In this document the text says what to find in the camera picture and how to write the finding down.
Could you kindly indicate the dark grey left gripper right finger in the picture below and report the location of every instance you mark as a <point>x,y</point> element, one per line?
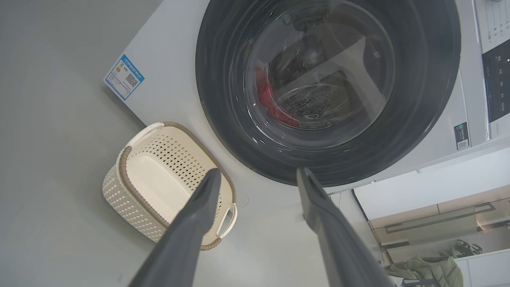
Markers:
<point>338,247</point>

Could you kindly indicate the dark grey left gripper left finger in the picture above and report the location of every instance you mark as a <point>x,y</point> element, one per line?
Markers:
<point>187,235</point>

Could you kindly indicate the red and white garment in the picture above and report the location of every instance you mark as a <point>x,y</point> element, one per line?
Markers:
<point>265,97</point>

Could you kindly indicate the glass washing machine door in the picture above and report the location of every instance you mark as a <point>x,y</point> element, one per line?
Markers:
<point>418,99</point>

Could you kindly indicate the cream perforated laundry basket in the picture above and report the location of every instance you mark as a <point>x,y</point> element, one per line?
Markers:
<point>159,179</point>

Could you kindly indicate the white washing machine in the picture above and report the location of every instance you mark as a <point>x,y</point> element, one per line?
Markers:
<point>179,48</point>

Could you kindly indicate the olive green jacket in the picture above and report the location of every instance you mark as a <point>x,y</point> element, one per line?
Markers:
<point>430,271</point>

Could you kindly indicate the white wheeled table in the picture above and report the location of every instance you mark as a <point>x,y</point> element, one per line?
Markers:
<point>418,187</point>

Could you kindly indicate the green potted plant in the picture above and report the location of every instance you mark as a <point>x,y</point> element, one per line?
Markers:
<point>462,249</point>

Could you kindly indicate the white cabinet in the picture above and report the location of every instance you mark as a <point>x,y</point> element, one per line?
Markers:
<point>488,269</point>

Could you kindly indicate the small black QR sticker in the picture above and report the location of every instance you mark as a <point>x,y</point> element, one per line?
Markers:
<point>462,135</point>

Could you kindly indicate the blue white energy label sticker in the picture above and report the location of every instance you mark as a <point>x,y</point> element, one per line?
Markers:
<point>124,77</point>

